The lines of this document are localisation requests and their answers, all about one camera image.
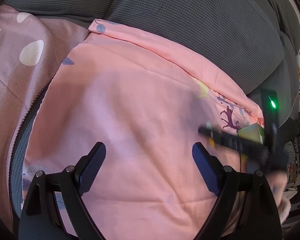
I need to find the green holographic cardboard box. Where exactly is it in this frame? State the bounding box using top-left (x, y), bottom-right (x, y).
top-left (238, 123), bottom-right (264, 144)

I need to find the mauve leaf pattern blanket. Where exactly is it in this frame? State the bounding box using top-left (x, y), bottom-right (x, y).
top-left (0, 5), bottom-right (88, 228)

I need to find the person's hand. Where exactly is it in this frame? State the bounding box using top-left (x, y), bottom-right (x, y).
top-left (225, 172), bottom-right (292, 233)

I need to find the grey sofa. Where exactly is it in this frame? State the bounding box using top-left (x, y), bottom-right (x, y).
top-left (5, 0), bottom-right (300, 131)

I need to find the pink printed blanket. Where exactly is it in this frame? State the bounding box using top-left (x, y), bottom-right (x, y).
top-left (22, 20), bottom-right (263, 239)

